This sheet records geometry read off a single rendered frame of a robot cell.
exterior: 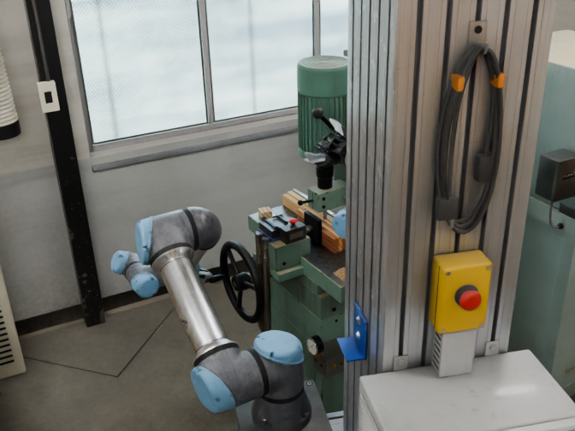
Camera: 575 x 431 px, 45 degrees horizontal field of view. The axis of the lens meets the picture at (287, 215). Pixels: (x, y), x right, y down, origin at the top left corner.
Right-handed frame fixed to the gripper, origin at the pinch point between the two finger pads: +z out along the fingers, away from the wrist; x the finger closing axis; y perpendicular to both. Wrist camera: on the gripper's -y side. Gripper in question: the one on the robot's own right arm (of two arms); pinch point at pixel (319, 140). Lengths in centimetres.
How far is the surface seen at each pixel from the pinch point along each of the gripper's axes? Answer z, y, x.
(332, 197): 8.7, -25.8, 10.4
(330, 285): -15.4, -25.3, 34.2
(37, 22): 132, 50, 20
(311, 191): 12.8, -20.4, 13.1
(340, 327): -10, -47, 44
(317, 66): 9.0, 10.4, -18.3
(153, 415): 56, -58, 126
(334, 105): 4.1, -0.1, -12.1
